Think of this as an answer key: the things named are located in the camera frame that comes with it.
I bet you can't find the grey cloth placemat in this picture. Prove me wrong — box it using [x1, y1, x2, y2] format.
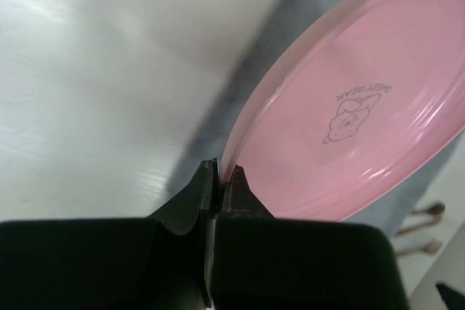
[166, 0, 464, 237]

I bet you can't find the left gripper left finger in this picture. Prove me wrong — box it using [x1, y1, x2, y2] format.
[1, 160, 218, 309]

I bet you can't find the copper spoon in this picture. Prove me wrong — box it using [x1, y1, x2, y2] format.
[396, 201, 446, 237]

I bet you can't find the pink plastic plate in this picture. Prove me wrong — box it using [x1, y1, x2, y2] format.
[219, 0, 464, 221]

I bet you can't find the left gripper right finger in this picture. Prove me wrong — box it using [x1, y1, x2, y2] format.
[210, 166, 408, 309]

